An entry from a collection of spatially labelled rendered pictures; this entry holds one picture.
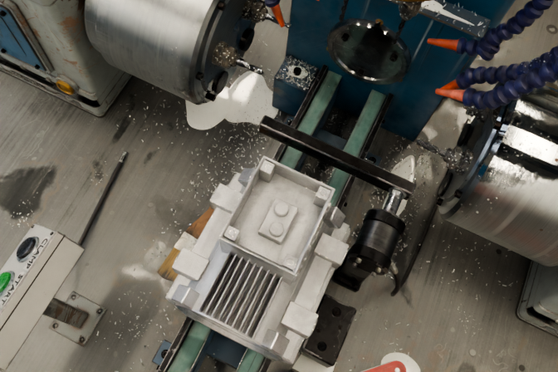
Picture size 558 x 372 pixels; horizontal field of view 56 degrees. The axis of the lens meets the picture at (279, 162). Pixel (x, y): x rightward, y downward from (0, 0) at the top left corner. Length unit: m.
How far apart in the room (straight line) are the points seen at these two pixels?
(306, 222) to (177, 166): 0.43
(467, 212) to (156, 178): 0.57
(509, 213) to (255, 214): 0.34
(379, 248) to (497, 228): 0.17
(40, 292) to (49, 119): 0.49
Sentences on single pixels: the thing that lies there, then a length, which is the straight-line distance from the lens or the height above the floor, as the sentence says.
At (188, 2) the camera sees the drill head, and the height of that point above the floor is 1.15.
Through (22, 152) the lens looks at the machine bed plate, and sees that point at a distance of 1.13.
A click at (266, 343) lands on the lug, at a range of 0.67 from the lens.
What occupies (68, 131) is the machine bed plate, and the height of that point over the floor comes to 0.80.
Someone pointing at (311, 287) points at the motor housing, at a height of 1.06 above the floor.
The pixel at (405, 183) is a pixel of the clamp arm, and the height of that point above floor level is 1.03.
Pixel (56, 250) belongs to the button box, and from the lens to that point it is 0.74.
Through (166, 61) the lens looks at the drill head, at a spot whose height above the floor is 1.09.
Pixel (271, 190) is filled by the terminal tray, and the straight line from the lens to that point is 0.68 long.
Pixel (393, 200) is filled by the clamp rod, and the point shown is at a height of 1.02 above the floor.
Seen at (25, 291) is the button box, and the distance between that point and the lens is 0.73.
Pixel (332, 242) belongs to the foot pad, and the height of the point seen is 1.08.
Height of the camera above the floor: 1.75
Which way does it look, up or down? 66 degrees down
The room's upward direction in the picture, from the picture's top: 8 degrees clockwise
